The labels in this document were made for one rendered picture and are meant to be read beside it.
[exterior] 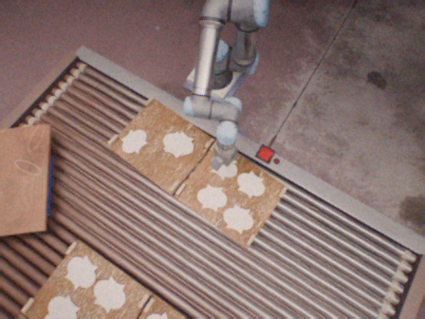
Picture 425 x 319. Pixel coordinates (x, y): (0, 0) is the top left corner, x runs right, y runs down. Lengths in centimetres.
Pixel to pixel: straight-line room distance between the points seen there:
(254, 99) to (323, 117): 60
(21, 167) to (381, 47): 304
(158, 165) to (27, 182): 58
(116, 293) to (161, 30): 245
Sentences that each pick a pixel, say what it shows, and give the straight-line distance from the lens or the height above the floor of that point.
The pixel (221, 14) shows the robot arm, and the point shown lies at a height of 149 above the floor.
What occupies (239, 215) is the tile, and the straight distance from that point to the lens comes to 146.
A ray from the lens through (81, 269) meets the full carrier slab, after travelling 154.
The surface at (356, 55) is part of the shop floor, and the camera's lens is 331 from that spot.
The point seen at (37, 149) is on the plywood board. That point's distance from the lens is 166.
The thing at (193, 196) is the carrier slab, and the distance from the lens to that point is 149.
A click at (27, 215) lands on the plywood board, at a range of 157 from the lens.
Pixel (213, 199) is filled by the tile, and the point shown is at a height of 94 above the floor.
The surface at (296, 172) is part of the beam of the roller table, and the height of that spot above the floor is 92.
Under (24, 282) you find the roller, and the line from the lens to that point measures 167.
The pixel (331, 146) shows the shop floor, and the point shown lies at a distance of 275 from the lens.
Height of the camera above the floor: 238
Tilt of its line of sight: 69 degrees down
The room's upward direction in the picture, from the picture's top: 1 degrees counter-clockwise
